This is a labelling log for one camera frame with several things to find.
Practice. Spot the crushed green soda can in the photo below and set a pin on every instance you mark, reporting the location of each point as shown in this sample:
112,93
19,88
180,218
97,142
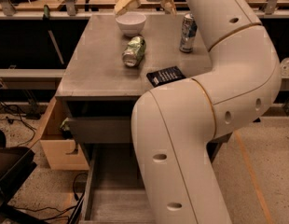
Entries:
134,52

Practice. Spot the tall silver blue can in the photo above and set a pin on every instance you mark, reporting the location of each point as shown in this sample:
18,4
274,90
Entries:
188,33

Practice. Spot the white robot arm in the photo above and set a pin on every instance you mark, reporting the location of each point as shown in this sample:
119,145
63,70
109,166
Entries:
172,124

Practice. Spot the light wooden box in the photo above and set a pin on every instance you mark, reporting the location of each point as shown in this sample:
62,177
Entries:
61,153

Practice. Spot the dark blue snack packet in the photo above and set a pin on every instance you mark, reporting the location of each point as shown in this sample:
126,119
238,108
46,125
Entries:
164,76

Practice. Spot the open grey lower drawer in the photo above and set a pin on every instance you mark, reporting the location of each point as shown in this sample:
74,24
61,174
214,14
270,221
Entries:
115,192

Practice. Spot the closed grey upper drawer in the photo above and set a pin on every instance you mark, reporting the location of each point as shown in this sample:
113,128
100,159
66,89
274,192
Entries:
100,130

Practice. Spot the green handled tool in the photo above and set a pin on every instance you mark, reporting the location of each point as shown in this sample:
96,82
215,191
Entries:
46,19

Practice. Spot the white ceramic bowl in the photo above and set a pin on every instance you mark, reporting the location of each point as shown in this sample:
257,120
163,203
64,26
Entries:
131,23

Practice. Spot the grey wooden cabinet table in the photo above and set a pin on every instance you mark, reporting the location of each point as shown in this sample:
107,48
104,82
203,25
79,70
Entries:
97,83

